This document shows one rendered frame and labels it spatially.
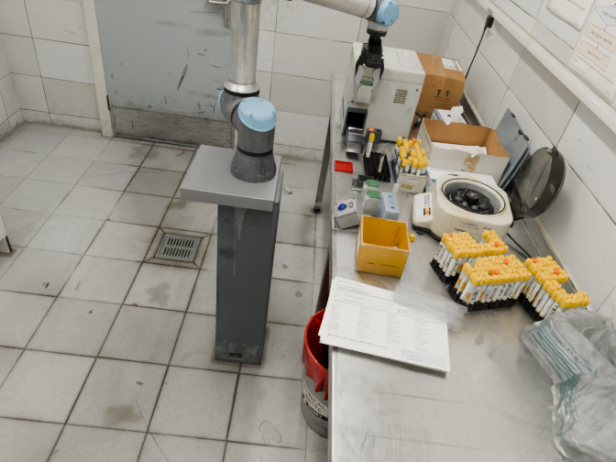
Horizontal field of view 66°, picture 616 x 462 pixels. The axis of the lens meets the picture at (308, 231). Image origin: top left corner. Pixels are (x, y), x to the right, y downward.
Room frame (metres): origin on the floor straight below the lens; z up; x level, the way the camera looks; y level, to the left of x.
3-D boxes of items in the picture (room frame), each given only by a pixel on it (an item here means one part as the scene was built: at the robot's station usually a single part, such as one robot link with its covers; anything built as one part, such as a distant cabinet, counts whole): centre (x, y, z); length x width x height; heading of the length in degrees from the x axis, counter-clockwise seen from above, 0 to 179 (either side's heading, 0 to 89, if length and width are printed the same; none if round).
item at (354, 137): (1.73, -0.12, 0.92); 0.21 x 0.07 x 0.05; 4
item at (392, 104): (1.93, -0.20, 1.03); 0.31 x 0.27 x 0.30; 4
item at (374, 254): (1.04, -0.21, 0.93); 0.13 x 0.13 x 0.10; 0
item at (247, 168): (1.34, 0.21, 0.97); 0.15 x 0.15 x 0.10
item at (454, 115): (2.00, -0.55, 0.94); 0.22 x 0.12 x 0.13; 8
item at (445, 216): (1.29, -0.48, 0.94); 0.30 x 0.24 x 0.12; 85
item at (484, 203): (1.29, -0.49, 0.97); 0.15 x 0.15 x 0.07
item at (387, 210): (1.20, -0.23, 0.92); 0.10 x 0.07 x 0.10; 5
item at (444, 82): (2.34, -0.49, 0.97); 0.31 x 0.23 x 0.18; 177
